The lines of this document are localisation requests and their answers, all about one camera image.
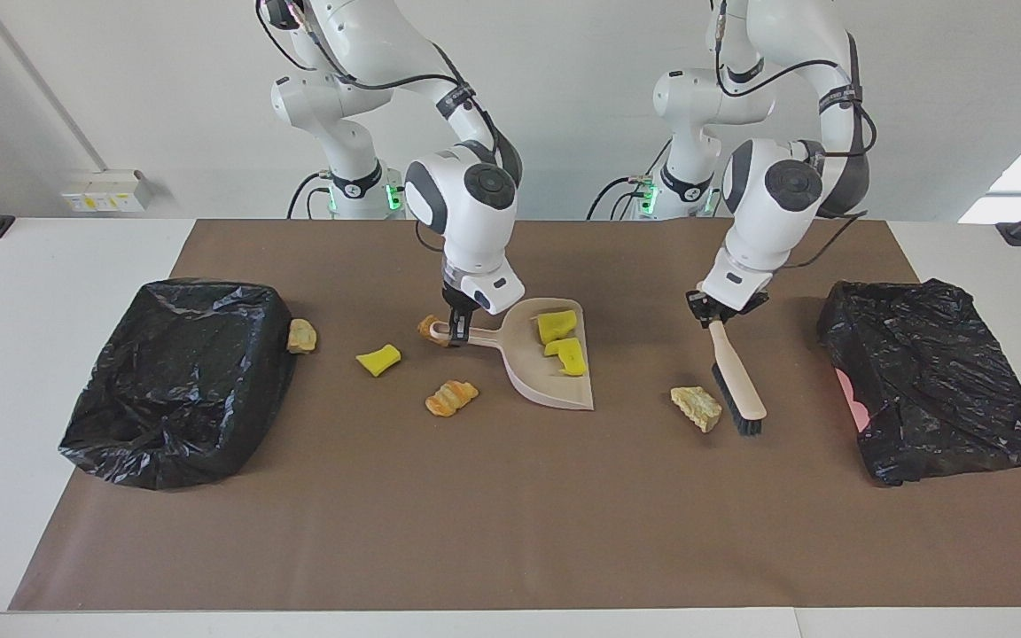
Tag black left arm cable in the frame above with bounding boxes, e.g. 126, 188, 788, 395
710, 0, 879, 271

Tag pale layered bread chunk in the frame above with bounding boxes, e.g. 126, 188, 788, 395
671, 386, 724, 434

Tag yellow sponge piece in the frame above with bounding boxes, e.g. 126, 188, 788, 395
543, 337, 588, 377
537, 309, 579, 346

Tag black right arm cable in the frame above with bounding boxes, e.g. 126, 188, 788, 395
255, 0, 525, 253

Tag black left base cables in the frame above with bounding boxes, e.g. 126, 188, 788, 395
586, 137, 675, 221

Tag black trash bag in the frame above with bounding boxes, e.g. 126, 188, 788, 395
817, 278, 1021, 486

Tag orange striped pastry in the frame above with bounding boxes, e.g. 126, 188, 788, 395
425, 380, 479, 418

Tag black bag lined bin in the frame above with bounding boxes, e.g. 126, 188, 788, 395
58, 277, 296, 491

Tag pink bin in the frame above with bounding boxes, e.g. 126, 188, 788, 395
834, 368, 871, 435

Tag black right base cables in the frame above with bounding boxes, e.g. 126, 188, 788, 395
287, 173, 425, 221

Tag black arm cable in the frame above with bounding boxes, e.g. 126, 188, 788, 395
255, 0, 525, 253
710, 0, 879, 271

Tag beige hand brush black bristles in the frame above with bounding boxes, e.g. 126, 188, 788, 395
707, 319, 768, 437

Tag black base cables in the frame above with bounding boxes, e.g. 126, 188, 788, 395
586, 137, 675, 221
287, 173, 425, 221

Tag beige plastic dustpan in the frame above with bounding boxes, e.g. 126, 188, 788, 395
429, 298, 596, 412

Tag white wall power strip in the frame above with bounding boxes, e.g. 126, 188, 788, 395
61, 170, 152, 214

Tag brown table mat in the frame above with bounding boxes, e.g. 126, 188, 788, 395
8, 219, 1021, 612

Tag small yellow sponge wedge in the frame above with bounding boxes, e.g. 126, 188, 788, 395
355, 344, 402, 378

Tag white wall cable duct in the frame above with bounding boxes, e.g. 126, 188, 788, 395
0, 0, 108, 174

